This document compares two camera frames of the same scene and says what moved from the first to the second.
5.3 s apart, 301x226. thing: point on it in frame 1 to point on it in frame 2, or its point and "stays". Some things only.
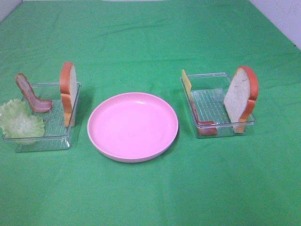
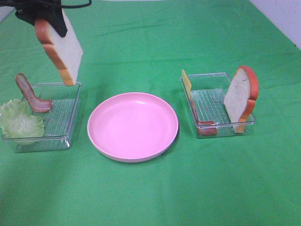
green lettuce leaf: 17,120 stays
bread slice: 68,85 to 65,49
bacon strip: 204,128 stays
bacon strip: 36,105 stays
